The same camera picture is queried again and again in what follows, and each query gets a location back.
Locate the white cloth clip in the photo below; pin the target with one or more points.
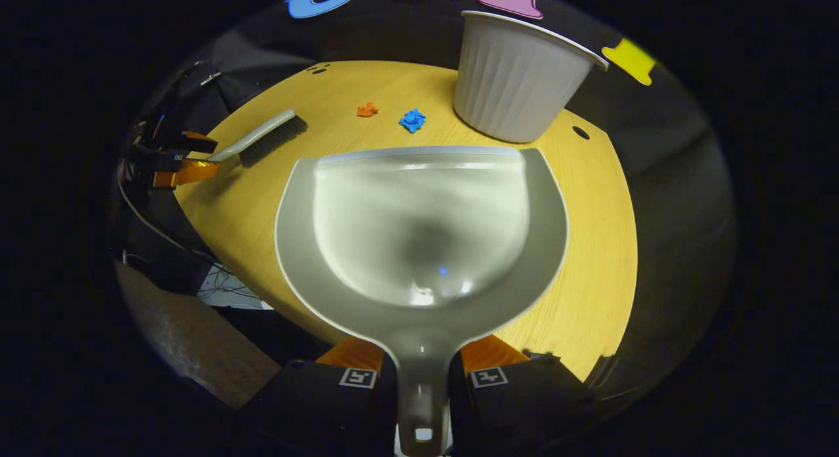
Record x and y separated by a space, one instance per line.
210 79

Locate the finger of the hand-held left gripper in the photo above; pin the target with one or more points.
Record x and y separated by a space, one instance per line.
187 173
196 142

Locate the small white broom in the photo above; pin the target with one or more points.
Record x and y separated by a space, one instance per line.
262 132

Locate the blue paper scrap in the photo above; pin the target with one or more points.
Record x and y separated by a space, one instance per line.
412 120

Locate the white ribbed garbage bin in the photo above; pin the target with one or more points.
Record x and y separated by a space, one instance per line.
511 83

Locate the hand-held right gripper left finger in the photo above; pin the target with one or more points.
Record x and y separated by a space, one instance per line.
321 398

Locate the metal desk bracket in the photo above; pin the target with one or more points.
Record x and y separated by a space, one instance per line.
603 370

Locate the orange paper scrap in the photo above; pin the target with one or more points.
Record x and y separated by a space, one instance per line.
367 109

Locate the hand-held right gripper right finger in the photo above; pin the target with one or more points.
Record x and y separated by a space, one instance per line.
524 404

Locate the wooden desktop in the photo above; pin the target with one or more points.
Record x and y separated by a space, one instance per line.
590 247

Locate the light grey dustpan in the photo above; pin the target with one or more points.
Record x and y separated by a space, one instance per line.
419 214

